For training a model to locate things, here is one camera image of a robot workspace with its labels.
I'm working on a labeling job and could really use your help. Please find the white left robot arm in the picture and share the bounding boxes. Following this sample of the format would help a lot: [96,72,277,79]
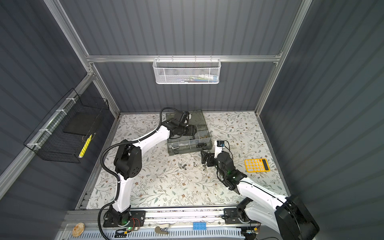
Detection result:
[100,123,197,225]

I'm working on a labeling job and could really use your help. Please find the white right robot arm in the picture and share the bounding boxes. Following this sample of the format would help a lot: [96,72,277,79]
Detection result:
[201,151,320,240]

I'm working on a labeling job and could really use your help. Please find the transparent green compartment organizer box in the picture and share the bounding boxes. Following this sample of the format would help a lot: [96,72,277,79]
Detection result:
[167,110,213,156]

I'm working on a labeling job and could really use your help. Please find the yellow tray with white cells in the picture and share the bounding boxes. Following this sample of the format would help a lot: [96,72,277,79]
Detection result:
[244,159,271,173]

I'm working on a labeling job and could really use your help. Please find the blue lego brick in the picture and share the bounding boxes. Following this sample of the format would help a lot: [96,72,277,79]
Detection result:
[193,222,207,231]

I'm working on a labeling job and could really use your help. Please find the black foam pad in basket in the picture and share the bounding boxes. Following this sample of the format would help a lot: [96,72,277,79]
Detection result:
[63,113,103,136]

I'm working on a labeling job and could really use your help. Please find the round wooden disc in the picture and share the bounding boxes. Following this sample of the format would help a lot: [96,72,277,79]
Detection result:
[72,223,85,238]

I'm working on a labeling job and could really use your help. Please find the black corrugated cable conduit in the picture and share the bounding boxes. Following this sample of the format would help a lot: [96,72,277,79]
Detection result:
[97,107,181,240]

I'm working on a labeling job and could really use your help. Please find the white wire mesh basket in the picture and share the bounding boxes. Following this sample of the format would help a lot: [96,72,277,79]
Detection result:
[153,59,222,85]

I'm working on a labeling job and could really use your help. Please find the black wire wall basket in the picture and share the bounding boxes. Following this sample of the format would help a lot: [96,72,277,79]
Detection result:
[24,89,110,164]

